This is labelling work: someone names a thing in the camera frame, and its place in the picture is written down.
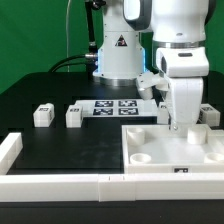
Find white square tabletop part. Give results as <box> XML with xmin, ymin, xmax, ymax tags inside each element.
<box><xmin>122</xmin><ymin>125</ymin><xmax>224</xmax><ymax>174</ymax></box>

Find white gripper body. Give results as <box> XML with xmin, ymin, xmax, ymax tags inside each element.
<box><xmin>156</xmin><ymin>47</ymin><xmax>209</xmax><ymax>127</ymax></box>

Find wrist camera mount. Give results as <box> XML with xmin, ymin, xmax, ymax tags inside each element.
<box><xmin>136</xmin><ymin>71</ymin><xmax>168</xmax><ymax>100</ymax></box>

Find white U-shaped fence wall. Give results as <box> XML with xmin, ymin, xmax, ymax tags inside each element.
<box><xmin>0</xmin><ymin>133</ymin><xmax>224</xmax><ymax>202</ymax></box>

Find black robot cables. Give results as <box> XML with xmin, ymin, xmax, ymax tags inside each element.
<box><xmin>48</xmin><ymin>0</ymin><xmax>107</xmax><ymax>73</ymax></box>

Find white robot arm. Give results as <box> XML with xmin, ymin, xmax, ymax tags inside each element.
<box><xmin>93</xmin><ymin>0</ymin><xmax>216</xmax><ymax>130</ymax></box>

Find white thin cable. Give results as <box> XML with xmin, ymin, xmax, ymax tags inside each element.
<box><xmin>65</xmin><ymin>0</ymin><xmax>73</xmax><ymax>73</ymax></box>

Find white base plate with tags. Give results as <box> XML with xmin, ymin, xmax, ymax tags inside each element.
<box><xmin>75</xmin><ymin>99</ymin><xmax>158</xmax><ymax>117</ymax></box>

